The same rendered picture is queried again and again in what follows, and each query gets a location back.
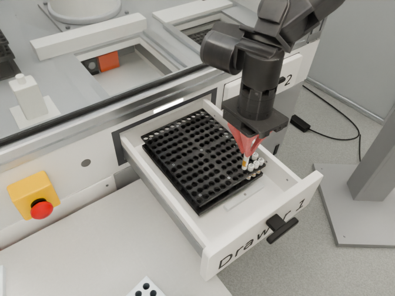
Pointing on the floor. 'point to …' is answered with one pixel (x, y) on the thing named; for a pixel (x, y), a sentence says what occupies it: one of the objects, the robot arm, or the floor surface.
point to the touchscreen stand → (362, 195)
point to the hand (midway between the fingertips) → (247, 150)
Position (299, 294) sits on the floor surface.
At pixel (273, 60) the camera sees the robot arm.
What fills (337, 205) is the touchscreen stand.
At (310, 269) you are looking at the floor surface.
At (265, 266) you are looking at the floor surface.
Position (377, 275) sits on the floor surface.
